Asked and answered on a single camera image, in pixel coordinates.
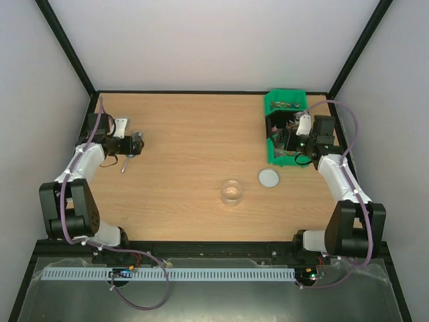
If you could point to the green bin of mixed candies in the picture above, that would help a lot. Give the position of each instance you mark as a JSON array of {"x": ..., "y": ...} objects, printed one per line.
[{"x": 290, "y": 100}]

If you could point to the green bin of gummy candies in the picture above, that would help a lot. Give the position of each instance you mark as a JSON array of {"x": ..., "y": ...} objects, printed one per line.
[{"x": 278, "y": 155}]

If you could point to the black aluminium frame rail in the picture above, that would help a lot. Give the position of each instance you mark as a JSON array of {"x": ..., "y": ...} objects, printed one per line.
[{"x": 269, "y": 252}]

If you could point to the clear plastic jar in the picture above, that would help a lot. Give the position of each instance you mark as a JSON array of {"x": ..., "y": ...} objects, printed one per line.
[{"x": 231, "y": 193}]

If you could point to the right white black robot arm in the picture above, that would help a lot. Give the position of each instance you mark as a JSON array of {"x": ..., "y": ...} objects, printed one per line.
[{"x": 356, "y": 225}]

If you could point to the black bin of lollipops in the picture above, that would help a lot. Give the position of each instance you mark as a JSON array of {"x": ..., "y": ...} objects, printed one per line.
[{"x": 278, "y": 120}]

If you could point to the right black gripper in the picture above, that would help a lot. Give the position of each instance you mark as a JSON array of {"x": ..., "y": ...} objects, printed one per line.
[{"x": 281, "y": 137}]

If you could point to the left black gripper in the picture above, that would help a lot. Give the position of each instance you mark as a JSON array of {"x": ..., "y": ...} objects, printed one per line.
[{"x": 129, "y": 149}]

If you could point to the metal scoop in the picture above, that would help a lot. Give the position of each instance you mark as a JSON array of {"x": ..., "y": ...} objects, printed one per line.
[{"x": 134, "y": 135}]

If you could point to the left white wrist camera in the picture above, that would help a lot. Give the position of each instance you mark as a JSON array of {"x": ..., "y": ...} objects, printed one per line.
[{"x": 121, "y": 126}]

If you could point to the slotted grey cable duct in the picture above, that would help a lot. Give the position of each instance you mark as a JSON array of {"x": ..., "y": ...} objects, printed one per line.
[{"x": 173, "y": 274}]

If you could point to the white jar lid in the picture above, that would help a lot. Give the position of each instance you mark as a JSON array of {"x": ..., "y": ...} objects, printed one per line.
[{"x": 268, "y": 178}]

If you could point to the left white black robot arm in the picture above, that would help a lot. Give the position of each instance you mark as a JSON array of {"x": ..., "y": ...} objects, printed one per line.
[{"x": 69, "y": 209}]

